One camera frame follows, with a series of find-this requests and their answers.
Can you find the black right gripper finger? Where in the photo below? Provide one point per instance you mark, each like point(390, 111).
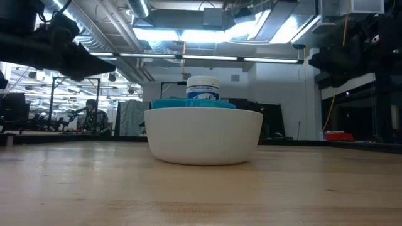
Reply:
point(334, 81)
point(325, 62)

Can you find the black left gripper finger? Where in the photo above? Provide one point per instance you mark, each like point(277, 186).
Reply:
point(88, 66)

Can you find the teal plastic bowl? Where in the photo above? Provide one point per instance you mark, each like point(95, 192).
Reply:
point(191, 103)

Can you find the large white bowl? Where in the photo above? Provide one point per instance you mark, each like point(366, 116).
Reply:
point(204, 138)

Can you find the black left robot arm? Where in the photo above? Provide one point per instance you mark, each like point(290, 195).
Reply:
point(15, 14)

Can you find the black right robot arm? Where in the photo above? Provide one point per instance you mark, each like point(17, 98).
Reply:
point(392, 9)

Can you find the person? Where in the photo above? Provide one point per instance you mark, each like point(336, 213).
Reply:
point(94, 116)

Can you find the red box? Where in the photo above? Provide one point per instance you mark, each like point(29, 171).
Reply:
point(339, 136)

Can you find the dark computer monitor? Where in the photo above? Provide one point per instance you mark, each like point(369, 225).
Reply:
point(14, 110)

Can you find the grey hanging cloth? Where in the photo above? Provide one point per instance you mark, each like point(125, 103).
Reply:
point(132, 117)

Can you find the long LED light bar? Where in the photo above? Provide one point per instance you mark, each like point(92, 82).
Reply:
point(194, 57)

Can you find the Lysol wipes canister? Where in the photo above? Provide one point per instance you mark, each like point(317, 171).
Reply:
point(203, 88)

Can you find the black metal frame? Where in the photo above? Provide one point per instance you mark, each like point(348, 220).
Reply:
point(75, 79)

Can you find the black vertical post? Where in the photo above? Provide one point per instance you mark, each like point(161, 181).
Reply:
point(382, 106)

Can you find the silver round air duct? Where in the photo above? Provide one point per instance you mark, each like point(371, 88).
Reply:
point(138, 7)

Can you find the black camera stand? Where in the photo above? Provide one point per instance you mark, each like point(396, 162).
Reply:
point(171, 84)

